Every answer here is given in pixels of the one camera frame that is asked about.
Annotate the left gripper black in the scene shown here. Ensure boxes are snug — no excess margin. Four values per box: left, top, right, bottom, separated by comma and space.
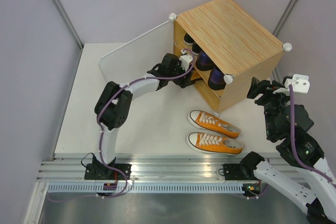
168, 60, 194, 89

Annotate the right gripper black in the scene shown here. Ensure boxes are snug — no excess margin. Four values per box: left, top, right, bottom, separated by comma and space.
246, 76, 294, 137

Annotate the gold heeled shoe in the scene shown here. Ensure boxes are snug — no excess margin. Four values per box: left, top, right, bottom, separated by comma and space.
190, 71, 203, 82

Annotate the black canvas sneaker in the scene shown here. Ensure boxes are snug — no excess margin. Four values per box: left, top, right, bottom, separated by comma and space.
192, 42, 202, 56
183, 33, 194, 46

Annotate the purple loafer shoe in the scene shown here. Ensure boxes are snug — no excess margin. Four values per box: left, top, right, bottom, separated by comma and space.
207, 66, 226, 90
196, 50, 215, 71

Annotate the wooden two-shelf shoe cabinet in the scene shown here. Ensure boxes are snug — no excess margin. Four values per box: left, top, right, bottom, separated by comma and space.
169, 0, 292, 112

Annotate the orange canvas sneaker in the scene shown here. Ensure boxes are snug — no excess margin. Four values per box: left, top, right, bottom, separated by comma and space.
187, 110, 240, 138
186, 132, 245, 155

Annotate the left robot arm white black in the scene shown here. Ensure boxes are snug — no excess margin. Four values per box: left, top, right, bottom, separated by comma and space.
90, 49, 196, 179

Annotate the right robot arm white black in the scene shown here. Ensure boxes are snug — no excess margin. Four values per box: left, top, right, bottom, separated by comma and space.
239, 74, 335, 223

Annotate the white translucent cabinet door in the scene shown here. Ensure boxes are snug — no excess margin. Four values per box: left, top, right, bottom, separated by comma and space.
99, 21, 174, 83

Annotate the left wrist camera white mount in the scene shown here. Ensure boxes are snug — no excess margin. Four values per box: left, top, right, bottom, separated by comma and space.
179, 54, 195, 71

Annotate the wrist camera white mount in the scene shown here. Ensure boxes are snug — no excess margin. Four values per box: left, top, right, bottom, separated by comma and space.
179, 54, 195, 71
273, 74, 310, 96

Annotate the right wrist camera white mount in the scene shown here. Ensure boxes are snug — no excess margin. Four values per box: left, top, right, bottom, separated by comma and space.
273, 74, 310, 96

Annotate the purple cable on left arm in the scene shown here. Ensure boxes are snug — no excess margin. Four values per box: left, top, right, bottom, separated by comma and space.
96, 48, 196, 198

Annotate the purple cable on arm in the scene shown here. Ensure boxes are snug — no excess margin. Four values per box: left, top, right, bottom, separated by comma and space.
96, 48, 196, 198
288, 83, 336, 184

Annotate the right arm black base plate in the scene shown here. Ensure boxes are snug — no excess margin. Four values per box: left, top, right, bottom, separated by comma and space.
217, 164, 246, 181

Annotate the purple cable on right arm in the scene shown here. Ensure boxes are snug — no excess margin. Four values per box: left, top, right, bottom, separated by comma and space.
288, 83, 336, 184

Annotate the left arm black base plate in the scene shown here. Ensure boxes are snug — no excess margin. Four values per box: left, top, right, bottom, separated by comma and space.
84, 164, 132, 180

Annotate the white slotted cable duct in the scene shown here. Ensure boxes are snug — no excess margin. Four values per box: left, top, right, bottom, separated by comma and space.
48, 183, 244, 194

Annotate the aluminium rail frame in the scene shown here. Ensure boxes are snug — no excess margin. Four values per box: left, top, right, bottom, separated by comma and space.
36, 159, 323, 183

